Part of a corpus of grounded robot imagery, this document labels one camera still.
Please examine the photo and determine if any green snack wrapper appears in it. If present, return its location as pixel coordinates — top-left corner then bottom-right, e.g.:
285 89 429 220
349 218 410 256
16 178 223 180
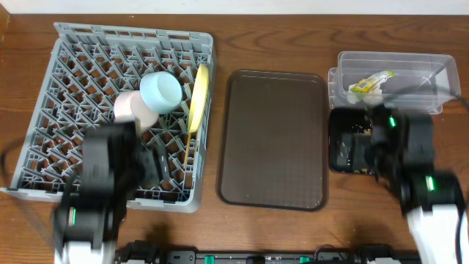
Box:
349 70 394 93

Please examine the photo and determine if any light blue bowl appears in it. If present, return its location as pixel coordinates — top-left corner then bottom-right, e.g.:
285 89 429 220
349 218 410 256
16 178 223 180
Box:
139 71 182 114

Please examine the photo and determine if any white tissue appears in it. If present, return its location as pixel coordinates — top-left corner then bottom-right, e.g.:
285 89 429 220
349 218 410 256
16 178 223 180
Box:
347 88 383 106

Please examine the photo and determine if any clear plastic waste bin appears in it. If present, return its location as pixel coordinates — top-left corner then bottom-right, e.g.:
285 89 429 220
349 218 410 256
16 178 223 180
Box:
328 51 461 114

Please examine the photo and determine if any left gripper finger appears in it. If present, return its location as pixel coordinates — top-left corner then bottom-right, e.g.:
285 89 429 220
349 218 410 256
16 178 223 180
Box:
155 146 171 181
141 150 160 187

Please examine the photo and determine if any leftover rice food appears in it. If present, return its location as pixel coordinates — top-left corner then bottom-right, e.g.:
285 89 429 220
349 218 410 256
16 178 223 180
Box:
335 125 372 174

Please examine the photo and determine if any black waste tray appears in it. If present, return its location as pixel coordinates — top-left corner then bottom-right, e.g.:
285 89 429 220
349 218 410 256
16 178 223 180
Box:
328 108 374 175

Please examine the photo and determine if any dark brown serving tray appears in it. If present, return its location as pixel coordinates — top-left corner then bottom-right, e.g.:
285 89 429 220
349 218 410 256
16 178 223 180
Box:
216 70 329 212

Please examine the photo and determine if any grey plastic dishwasher rack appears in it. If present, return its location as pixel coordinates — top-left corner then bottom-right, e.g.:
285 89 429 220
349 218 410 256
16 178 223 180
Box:
3 23 216 213

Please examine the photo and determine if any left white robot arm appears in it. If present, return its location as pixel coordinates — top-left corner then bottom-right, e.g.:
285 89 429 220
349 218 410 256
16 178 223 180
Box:
51 121 170 263

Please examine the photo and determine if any yellow round plate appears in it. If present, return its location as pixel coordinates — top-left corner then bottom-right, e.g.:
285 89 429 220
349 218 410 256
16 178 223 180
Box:
188 65 210 133

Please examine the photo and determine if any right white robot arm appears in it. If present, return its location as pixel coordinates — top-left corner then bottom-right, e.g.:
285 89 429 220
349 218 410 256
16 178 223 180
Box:
352 105 468 263

